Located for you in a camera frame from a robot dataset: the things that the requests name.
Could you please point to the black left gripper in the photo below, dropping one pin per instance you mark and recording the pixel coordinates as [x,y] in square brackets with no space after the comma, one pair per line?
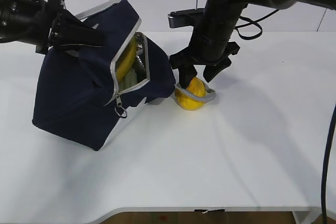
[30,22]

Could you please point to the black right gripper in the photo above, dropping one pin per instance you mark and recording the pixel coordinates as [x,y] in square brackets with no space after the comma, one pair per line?
[201,50]

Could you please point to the yellow pear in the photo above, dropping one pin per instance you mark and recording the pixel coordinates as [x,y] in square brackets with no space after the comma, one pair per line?
[185,97]

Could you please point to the navy blue lunch bag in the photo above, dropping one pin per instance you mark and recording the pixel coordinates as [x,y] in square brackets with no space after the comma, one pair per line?
[78,97]

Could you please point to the yellow banana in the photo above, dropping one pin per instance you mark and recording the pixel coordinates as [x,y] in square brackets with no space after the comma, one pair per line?
[126,60]

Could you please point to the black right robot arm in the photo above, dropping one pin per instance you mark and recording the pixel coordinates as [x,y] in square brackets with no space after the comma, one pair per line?
[213,25]

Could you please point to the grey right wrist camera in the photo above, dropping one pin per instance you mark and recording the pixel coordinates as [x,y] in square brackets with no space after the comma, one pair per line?
[183,18]

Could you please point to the white table leg frame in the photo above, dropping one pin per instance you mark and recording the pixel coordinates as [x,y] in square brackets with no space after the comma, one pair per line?
[306,216]

